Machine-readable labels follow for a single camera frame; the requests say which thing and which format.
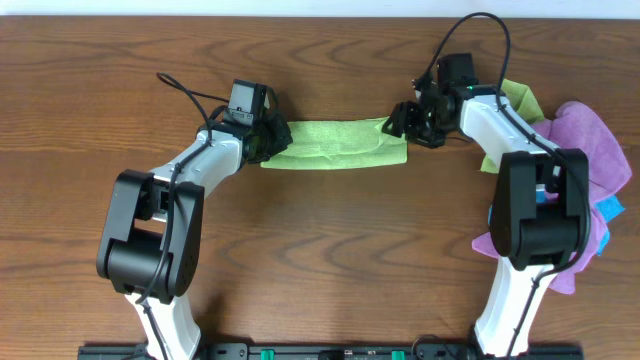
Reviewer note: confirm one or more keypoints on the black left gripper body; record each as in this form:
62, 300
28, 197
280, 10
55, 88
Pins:
276, 135

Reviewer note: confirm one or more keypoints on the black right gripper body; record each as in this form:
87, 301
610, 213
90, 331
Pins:
415, 125

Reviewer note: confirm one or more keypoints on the light green cloth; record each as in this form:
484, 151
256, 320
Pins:
338, 145

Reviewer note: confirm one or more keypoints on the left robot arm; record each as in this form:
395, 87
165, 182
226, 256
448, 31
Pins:
150, 244

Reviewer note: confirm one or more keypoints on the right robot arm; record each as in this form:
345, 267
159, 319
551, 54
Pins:
539, 220

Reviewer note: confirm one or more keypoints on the olive green cloth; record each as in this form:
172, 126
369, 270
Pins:
526, 105

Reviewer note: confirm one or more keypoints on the purple cloth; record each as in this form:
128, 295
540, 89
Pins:
577, 126

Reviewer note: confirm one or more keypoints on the blue cloth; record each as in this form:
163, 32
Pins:
605, 211

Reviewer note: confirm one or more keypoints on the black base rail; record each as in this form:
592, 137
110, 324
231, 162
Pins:
431, 349

